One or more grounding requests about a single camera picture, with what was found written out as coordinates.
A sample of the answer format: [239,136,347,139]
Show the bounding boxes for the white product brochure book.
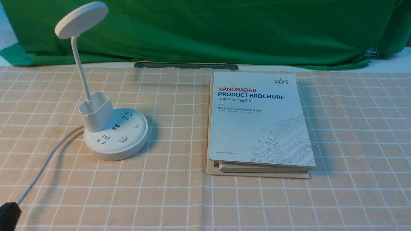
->
[206,71,316,179]

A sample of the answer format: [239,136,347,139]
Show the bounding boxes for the white lamp power cable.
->
[17,125,86,206]

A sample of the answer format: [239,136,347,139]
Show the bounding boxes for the green backdrop cloth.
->
[0,0,411,70]

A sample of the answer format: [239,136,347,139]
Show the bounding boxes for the white desk lamp with sockets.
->
[55,1,149,161]

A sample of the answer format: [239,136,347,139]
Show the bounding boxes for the checkered beige tablecloth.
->
[16,67,411,231]

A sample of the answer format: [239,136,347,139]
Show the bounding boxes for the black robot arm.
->
[0,202,22,231]

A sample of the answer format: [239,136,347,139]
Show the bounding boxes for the dark metal bar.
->
[134,62,239,70]

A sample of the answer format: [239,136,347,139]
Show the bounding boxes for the silver binder clip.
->
[364,47,380,58]

